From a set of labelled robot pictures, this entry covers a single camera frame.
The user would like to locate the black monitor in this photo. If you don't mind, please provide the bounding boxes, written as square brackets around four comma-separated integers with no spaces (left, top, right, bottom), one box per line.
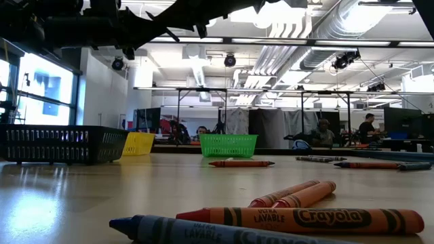
[384,107,423,140]
[135,107,162,134]

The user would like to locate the overhead LED light bar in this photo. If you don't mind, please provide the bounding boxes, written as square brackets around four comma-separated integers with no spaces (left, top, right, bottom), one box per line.
[151,36,434,49]

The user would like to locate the black table frame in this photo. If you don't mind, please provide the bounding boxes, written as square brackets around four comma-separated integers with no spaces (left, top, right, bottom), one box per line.
[151,144,434,163]

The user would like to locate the blue and white helmet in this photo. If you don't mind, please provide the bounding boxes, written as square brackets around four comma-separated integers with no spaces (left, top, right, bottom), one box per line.
[292,139,312,150]

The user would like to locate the yellow plastic basket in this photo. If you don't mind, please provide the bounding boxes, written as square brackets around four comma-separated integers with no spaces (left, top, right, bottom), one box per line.
[121,131,156,157]

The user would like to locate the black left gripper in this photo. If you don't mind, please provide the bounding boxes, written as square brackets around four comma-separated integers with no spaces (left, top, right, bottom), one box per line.
[84,0,282,61]

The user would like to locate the blue crayon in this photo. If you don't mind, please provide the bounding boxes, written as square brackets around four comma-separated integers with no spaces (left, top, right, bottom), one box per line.
[108,214,357,244]
[397,161,433,171]

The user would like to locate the black metal rig frame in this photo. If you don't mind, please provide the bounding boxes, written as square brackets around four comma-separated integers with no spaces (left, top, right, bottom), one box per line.
[300,89,353,146]
[175,87,229,146]

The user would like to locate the person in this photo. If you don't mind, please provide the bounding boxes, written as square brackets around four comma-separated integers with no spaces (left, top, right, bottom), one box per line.
[195,125,210,142]
[358,113,387,145]
[310,118,336,148]

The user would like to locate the white cloth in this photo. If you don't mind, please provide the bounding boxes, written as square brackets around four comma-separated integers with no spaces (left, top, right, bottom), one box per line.
[226,107,250,135]

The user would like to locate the orange-red crayon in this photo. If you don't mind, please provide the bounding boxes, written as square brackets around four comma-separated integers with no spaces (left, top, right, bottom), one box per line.
[271,180,337,209]
[208,160,276,168]
[333,161,403,170]
[248,180,321,209]
[175,207,425,236]

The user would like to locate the black plastic basket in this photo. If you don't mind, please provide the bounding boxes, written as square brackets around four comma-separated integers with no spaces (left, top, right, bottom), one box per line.
[0,124,130,166]

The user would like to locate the window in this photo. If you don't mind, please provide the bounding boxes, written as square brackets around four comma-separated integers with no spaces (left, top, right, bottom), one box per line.
[0,50,82,126]

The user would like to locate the green plastic basket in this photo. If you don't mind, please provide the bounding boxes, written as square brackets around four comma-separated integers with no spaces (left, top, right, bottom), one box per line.
[199,134,259,159]

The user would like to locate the silver air duct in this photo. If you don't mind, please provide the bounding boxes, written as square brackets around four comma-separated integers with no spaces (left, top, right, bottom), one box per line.
[299,0,413,71]

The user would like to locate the dark grey curtain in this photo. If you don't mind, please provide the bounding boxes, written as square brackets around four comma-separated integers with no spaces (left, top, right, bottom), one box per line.
[249,108,306,149]

